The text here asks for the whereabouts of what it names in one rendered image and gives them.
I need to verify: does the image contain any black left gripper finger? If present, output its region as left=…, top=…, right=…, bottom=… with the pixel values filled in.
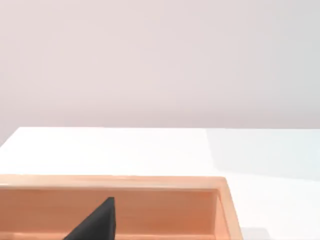
left=62, top=196, right=117, bottom=240

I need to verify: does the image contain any shallow salmon-coloured box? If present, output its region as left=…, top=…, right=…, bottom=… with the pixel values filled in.
left=0, top=174, right=244, bottom=240

